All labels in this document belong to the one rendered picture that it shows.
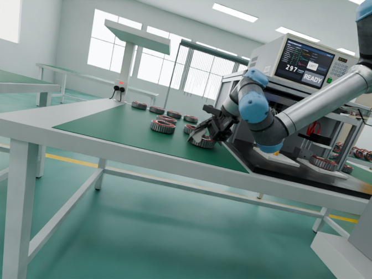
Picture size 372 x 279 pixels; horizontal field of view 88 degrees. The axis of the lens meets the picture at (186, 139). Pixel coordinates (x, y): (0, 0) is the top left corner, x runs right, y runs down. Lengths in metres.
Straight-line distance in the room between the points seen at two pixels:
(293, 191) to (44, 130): 0.77
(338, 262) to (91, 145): 0.60
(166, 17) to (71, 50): 3.36
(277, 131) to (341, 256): 0.33
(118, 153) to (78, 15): 7.63
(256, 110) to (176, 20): 7.08
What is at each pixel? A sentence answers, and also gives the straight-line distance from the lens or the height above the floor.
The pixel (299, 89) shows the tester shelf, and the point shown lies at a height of 1.10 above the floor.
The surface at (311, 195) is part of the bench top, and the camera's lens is 0.79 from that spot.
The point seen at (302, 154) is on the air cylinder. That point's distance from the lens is 1.20.
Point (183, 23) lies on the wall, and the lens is 7.52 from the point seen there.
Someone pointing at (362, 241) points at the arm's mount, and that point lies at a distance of 0.52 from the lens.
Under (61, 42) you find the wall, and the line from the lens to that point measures 8.17.
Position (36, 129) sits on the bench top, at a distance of 0.66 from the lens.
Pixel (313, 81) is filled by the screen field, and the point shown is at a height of 1.16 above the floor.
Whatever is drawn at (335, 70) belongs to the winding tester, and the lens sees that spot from 1.22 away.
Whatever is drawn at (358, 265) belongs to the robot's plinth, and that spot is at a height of 0.75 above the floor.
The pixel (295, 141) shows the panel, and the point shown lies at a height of 0.84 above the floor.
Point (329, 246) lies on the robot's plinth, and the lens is 0.49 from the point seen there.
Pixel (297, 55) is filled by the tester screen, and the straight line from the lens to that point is 1.11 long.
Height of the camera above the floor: 0.94
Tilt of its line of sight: 13 degrees down
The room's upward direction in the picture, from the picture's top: 16 degrees clockwise
